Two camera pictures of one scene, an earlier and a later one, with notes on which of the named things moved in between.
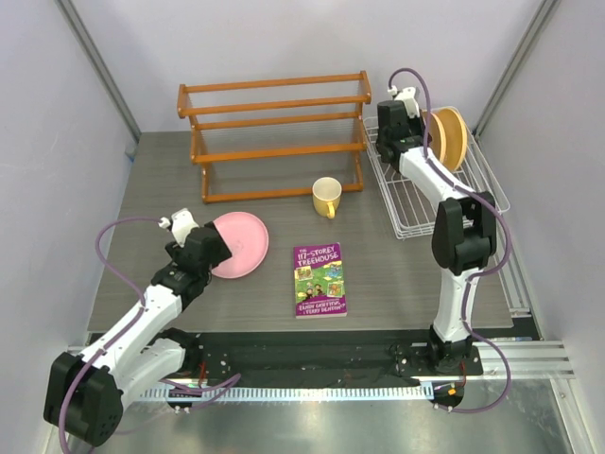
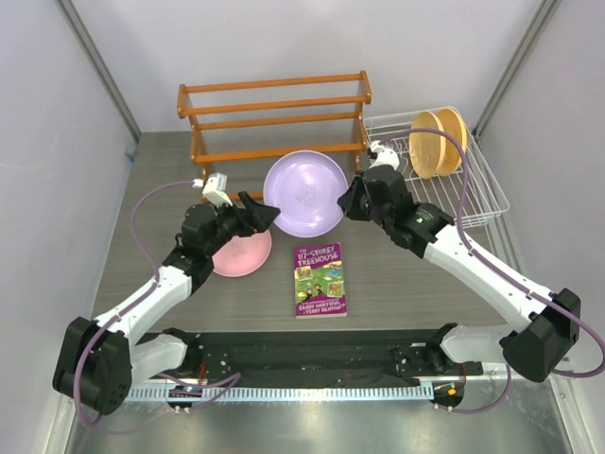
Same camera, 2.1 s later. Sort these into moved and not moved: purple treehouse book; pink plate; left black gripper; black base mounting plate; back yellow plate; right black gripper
Moved: left black gripper; right black gripper
Not moved: purple treehouse book; back yellow plate; black base mounting plate; pink plate
